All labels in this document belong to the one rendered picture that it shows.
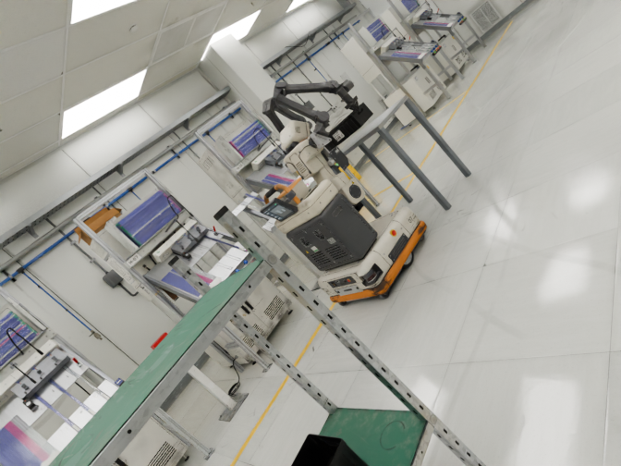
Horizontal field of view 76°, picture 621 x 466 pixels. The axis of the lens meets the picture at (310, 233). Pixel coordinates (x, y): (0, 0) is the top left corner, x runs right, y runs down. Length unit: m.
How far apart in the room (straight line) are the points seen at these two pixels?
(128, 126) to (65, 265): 2.00
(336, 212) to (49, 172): 3.78
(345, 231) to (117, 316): 3.21
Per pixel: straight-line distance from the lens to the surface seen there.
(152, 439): 3.37
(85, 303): 5.01
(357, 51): 7.11
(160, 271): 3.60
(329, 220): 2.46
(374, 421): 1.31
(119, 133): 5.83
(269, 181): 4.14
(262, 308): 3.69
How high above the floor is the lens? 1.08
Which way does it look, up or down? 10 degrees down
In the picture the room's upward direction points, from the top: 44 degrees counter-clockwise
